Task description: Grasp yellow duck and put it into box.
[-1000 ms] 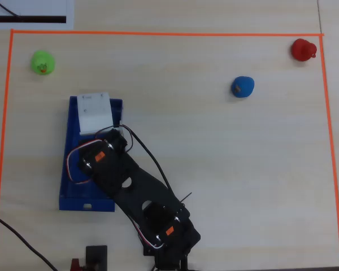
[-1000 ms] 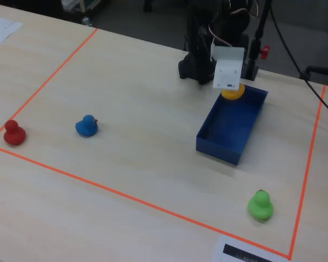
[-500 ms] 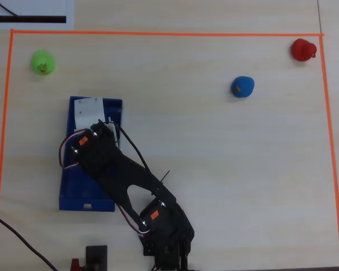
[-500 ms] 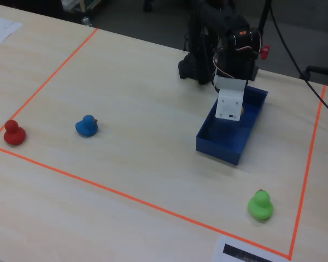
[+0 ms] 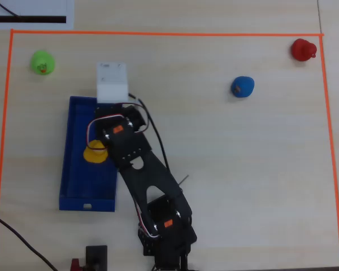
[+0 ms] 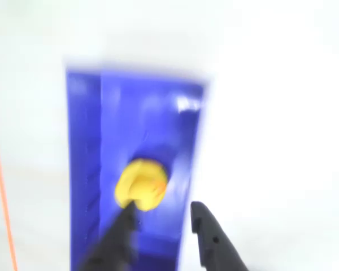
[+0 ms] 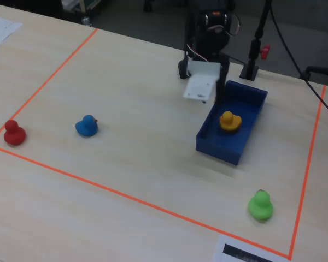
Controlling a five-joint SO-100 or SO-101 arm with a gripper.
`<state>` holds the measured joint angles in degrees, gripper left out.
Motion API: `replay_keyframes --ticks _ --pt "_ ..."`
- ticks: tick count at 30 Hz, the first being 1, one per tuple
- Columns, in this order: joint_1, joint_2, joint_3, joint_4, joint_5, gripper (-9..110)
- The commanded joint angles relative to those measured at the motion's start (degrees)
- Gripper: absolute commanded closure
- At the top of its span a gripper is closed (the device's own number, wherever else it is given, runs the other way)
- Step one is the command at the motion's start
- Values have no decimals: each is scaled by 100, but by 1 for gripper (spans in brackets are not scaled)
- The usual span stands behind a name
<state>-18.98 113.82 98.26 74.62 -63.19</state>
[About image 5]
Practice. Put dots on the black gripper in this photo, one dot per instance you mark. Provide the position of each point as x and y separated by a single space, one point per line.
101 114

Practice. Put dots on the yellow rubber duck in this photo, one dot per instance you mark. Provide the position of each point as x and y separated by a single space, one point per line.
95 155

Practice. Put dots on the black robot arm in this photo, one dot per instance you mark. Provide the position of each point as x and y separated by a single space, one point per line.
149 180

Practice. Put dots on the blue plastic box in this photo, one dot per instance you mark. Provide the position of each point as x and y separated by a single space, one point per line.
79 180

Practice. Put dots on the green rubber duck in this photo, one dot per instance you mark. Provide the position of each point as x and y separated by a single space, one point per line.
42 60

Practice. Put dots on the blue rubber duck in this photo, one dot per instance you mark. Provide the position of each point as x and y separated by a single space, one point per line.
244 86

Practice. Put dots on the red rubber duck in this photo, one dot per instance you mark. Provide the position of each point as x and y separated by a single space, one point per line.
300 49

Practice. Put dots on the white paper with black bar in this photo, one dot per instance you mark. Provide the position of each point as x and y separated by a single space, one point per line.
31 25

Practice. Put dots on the red clamp knob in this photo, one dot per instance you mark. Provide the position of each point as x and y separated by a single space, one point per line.
75 265

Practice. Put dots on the white camera housing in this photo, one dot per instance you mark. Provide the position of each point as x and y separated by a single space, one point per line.
112 82

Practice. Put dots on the orange tape frame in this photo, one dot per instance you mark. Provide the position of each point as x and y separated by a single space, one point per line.
158 34

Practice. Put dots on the black camera stand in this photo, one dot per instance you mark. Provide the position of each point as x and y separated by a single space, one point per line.
96 257

